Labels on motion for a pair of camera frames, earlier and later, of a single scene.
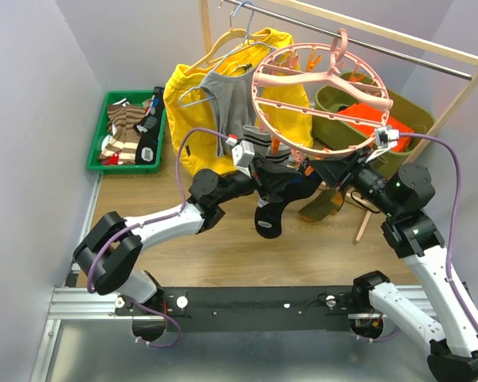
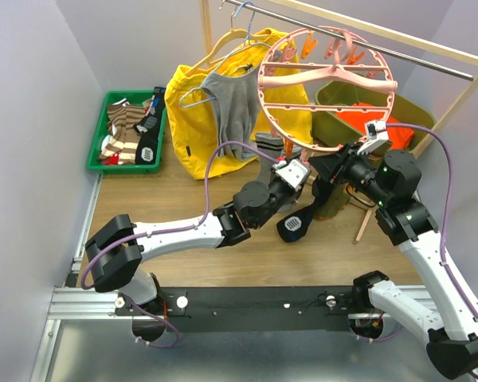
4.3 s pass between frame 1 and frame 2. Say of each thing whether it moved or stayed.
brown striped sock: stayed
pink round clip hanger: moved
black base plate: stayed
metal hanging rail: stayed
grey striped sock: moved
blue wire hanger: stayed
